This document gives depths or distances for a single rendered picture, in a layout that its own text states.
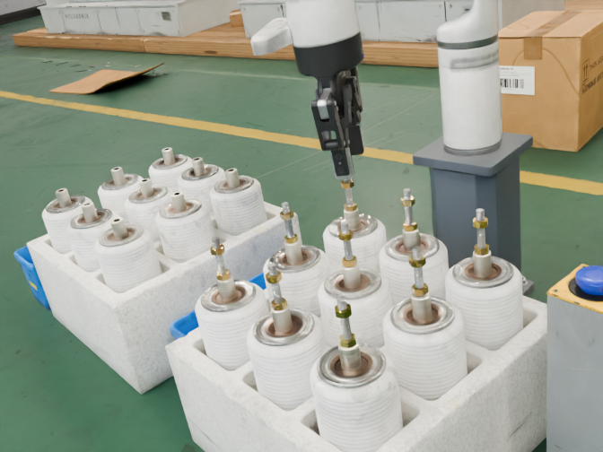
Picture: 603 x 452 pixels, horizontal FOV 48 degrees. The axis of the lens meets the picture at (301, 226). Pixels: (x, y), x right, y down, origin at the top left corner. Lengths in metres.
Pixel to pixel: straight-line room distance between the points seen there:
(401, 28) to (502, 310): 2.23
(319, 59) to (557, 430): 0.49
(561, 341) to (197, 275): 0.64
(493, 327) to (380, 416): 0.22
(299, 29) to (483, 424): 0.50
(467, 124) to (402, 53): 1.84
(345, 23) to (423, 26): 2.21
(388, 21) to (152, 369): 2.15
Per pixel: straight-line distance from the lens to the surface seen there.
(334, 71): 0.74
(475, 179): 1.12
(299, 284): 0.95
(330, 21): 0.73
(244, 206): 1.25
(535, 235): 1.52
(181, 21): 4.07
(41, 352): 1.44
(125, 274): 1.16
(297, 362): 0.81
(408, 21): 2.98
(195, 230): 1.20
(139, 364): 1.19
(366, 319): 0.88
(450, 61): 1.09
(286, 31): 0.76
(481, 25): 1.07
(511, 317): 0.90
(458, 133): 1.12
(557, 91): 1.90
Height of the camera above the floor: 0.72
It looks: 26 degrees down
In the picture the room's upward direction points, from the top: 10 degrees counter-clockwise
